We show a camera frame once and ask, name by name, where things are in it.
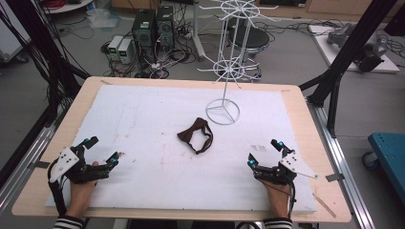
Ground left hand-held gripper black cable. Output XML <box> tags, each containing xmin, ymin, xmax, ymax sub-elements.
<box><xmin>47</xmin><ymin>157</ymin><xmax>69</xmax><ymax>217</ymax></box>

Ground person's right hand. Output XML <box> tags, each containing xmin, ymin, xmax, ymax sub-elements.
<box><xmin>264</xmin><ymin>180</ymin><xmax>292</xmax><ymax>220</ymax></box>

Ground grey stand pole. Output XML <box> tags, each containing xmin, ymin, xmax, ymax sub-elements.
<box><xmin>190</xmin><ymin>0</ymin><xmax>207</xmax><ymax>62</ymax></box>

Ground clear plastic bag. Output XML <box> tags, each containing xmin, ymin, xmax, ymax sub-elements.
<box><xmin>85</xmin><ymin>7</ymin><xmax>122</xmax><ymax>31</ymax></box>

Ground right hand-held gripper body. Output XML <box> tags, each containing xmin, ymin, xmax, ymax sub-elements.
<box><xmin>253</xmin><ymin>151</ymin><xmax>319</xmax><ymax>187</ymax></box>

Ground aluminium rail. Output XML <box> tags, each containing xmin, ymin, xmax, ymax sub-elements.
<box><xmin>0</xmin><ymin>104</ymin><xmax>66</xmax><ymax>213</ymax></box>
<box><xmin>306</xmin><ymin>97</ymin><xmax>377</xmax><ymax>229</ymax></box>

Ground thin wooden stick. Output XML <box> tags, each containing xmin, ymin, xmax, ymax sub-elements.
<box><xmin>311</xmin><ymin>192</ymin><xmax>337</xmax><ymax>219</ymax></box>

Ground right hand-held gripper black cable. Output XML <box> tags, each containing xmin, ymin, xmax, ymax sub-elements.
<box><xmin>256</xmin><ymin>178</ymin><xmax>298</xmax><ymax>221</ymax></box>

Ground white wire display rack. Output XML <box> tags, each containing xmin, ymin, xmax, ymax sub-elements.
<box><xmin>196</xmin><ymin>0</ymin><xmax>282</xmax><ymax>127</ymax></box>

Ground large black computer tower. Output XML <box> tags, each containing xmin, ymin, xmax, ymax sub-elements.
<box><xmin>131</xmin><ymin>9</ymin><xmax>158</xmax><ymax>64</ymax></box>

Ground white foam mat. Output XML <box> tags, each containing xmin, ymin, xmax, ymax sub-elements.
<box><xmin>45</xmin><ymin>83</ymin><xmax>318</xmax><ymax>215</ymax></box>

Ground white round table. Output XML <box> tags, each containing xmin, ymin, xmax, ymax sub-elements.
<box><xmin>40</xmin><ymin>0</ymin><xmax>94</xmax><ymax>14</ymax></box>

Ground blue cart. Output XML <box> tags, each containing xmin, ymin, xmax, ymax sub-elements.
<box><xmin>362</xmin><ymin>132</ymin><xmax>405</xmax><ymax>205</ymax></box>

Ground white floor board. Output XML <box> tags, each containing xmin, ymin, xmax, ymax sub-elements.
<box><xmin>308</xmin><ymin>24</ymin><xmax>401</xmax><ymax>74</ymax></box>

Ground grey device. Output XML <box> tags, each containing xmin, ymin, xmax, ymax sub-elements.
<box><xmin>326</xmin><ymin>22</ymin><xmax>390</xmax><ymax>73</ymax></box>

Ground black round stool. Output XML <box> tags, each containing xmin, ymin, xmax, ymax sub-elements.
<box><xmin>228</xmin><ymin>22</ymin><xmax>271</xmax><ymax>60</ymax></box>

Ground person's left hand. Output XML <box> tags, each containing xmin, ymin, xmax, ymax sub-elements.
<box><xmin>65</xmin><ymin>160</ymin><xmax>100</xmax><ymax>220</ymax></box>

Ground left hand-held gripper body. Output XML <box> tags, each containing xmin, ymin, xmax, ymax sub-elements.
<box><xmin>49</xmin><ymin>144</ymin><xmax>111</xmax><ymax>185</ymax></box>

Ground black metal frame strut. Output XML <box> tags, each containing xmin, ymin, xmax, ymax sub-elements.
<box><xmin>0</xmin><ymin>0</ymin><xmax>91</xmax><ymax>128</ymax></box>
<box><xmin>298</xmin><ymin>0</ymin><xmax>399</xmax><ymax>138</ymax></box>

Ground white power supply unit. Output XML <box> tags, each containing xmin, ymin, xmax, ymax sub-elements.
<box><xmin>107</xmin><ymin>34</ymin><xmax>124</xmax><ymax>60</ymax></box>
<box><xmin>117</xmin><ymin>38</ymin><xmax>134</xmax><ymax>65</ymax></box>

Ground hand-held gripper black cable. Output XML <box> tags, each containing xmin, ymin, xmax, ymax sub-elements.
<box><xmin>47</xmin><ymin>157</ymin><xmax>69</xmax><ymax>217</ymax></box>
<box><xmin>256</xmin><ymin>178</ymin><xmax>298</xmax><ymax>221</ymax></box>

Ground grey tape strip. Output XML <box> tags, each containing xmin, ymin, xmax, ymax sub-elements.
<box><xmin>26</xmin><ymin>160</ymin><xmax>52</xmax><ymax>170</ymax></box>
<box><xmin>325</xmin><ymin>173</ymin><xmax>346</xmax><ymax>183</ymax></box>

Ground small black computer tower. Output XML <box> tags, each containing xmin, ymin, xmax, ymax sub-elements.
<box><xmin>155</xmin><ymin>5</ymin><xmax>177</xmax><ymax>50</ymax></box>

